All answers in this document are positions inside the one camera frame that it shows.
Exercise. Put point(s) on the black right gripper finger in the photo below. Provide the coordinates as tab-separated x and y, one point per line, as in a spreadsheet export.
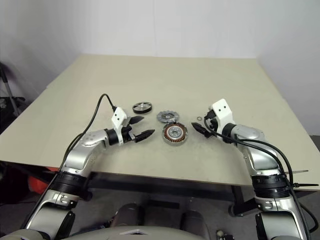
199	128

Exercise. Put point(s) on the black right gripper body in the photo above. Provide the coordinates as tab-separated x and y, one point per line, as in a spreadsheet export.
211	127

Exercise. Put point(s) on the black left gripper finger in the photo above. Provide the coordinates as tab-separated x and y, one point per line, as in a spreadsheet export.
143	136
136	120

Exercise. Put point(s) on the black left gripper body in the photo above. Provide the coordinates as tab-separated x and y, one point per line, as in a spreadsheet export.
128	132

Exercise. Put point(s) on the black motor rotor silver spokes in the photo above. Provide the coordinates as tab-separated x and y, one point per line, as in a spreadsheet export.
142	106

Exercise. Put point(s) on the silver motor stator copper windings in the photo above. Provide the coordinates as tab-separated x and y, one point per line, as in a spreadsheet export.
174	133

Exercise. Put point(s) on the grey toothed gear plate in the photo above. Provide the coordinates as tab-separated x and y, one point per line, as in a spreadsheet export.
167	116

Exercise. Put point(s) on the dark rounded shape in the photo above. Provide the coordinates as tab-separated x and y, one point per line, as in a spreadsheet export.
130	215
193	222

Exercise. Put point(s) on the black zip tie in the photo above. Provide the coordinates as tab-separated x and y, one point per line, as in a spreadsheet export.
298	171
306	185

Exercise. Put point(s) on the orange red object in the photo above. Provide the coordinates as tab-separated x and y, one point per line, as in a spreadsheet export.
37	185

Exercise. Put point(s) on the gray robot torso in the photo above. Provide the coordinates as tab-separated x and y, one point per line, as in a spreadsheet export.
100	234

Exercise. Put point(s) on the black and silver stand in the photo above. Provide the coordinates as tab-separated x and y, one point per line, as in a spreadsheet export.
7	85

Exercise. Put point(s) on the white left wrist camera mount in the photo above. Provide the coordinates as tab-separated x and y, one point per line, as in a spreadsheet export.
118	116

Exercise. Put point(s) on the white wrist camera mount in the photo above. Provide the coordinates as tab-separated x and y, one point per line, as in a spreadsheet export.
222	110
118	116

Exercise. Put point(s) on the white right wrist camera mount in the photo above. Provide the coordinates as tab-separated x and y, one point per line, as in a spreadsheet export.
222	110

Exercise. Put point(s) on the black table frame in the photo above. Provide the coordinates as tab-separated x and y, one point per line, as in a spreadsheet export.
150	185

